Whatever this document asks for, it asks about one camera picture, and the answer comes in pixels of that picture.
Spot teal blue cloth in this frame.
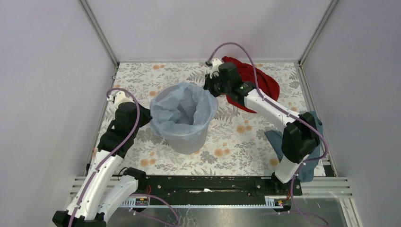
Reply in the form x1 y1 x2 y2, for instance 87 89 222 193
264 111 323 183

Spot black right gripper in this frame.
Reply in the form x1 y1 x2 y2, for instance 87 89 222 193
200 72 230 100

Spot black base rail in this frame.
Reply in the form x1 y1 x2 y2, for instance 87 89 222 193
135 175 302 203

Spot white slotted cable duct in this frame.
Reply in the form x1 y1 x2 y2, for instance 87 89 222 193
119 196 291 209

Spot floral patterned table mat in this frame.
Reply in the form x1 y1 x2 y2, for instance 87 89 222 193
87 61 326 177

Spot left aluminium frame post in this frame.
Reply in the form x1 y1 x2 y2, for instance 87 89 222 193
78 0 119 68

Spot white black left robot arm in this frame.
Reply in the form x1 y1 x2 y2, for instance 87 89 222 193
52 102 151 227

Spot light blue plastic trash bag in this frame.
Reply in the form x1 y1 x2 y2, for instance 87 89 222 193
150 82 218 142

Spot aluminium frame post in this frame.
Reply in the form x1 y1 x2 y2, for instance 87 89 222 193
298 0 341 65
78 0 119 68

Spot grey plastic trash bin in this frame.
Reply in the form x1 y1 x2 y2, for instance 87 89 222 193
166 128 208 154

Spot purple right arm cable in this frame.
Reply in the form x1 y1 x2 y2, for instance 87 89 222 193
207 42 330 227

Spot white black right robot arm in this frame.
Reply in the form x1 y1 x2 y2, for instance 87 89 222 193
204 58 320 195

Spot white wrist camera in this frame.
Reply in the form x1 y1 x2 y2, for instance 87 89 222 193
106 91 134 108
205 58 223 79

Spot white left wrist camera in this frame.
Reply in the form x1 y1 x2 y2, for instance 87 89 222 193
106 91 134 108

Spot right aluminium frame post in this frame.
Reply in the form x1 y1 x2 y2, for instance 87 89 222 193
298 0 341 65

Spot red cloth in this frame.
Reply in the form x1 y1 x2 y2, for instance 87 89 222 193
222 56 280 114

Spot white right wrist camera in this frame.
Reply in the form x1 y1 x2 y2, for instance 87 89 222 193
205 58 223 79

